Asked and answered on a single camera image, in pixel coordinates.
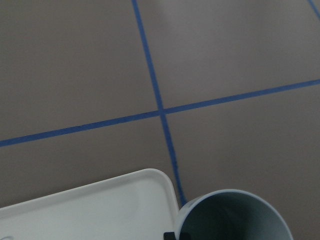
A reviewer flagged white cup tray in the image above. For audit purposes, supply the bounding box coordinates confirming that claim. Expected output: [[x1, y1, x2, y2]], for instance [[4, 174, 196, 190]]
[[0, 168, 179, 240]]

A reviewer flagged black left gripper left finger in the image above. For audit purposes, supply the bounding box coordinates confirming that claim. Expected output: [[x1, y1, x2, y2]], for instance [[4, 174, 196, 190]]
[[163, 232, 175, 240]]

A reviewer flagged grey plastic cup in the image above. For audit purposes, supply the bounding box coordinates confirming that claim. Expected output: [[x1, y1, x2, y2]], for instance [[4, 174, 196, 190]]
[[174, 189, 293, 240]]

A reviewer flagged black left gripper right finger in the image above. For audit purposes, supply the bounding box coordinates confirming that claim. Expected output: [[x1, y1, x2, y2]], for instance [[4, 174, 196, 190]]
[[180, 232, 192, 240]]

